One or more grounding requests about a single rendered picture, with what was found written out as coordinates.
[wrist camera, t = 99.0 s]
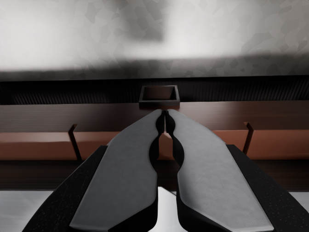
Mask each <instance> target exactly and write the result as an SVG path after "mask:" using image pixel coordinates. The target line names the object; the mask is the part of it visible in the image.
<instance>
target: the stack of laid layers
mask: <svg viewBox="0 0 309 232"><path fill-rule="evenodd" d="M84 161H85V160H82V158H81V156H80V157H79V159H78V160H45V161H0V190H55V189H56V188H57V187H58V186H59V185H60V184H61V183H62V182H63V181H65V180H66V179H67V178H68V177H69V176H70V175H71V174H72V173H73V172H74V171H75V170H76V169H77V168H78V167H79V166H80V165H81V164H82V163H83V162H84ZM253 161H254V162H255V163H256V164H257V165H258V166H259V167H260V168H261V169H263V170H264V171H265V172H266V173H267V174H268V175H270V176H271V177H272V178H273V179H274V180H275V181H277V182H278V183H279V184H280V185H281V186H282V187H283V188H285V189H286V190H287V191H309V160H253ZM154 168H155V170H156V172H157V175H158V186H162V187H164V188H166V189H167V190H169V191H176V190H177V173H178V170H179V168H180V166H179V165H178V163H177V162H176V160H157V161H156V162H155V164H154Z"/></svg>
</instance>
